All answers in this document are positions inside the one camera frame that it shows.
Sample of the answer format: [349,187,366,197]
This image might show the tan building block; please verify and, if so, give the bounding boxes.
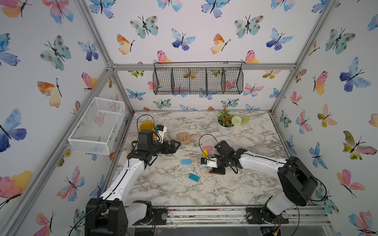
[206,169,217,176]

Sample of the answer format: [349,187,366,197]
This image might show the light blue building block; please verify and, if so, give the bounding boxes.
[182,159,192,165]

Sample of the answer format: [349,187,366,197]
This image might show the teal building block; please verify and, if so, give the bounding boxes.
[189,173,200,183]

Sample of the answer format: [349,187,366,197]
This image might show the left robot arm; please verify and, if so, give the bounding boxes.
[84,125,181,236]

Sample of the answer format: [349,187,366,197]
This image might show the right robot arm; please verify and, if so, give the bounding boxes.
[200,141,319,224]

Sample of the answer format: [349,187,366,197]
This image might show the beige plastic slotted scoop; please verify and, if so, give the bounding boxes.
[175,132,200,145]

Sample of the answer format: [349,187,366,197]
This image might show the white pot artificial flowers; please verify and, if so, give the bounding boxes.
[217,109,250,135]

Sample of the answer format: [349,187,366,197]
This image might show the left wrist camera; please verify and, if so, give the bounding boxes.
[155,124,167,143]

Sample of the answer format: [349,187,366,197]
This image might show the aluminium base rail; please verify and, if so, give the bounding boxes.
[131,205,331,227]

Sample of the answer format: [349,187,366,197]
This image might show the black wire wall basket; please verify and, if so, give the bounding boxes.
[149,62,244,95]

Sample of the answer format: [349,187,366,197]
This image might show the white mesh wall basket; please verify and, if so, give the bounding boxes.
[68,97,125,155]

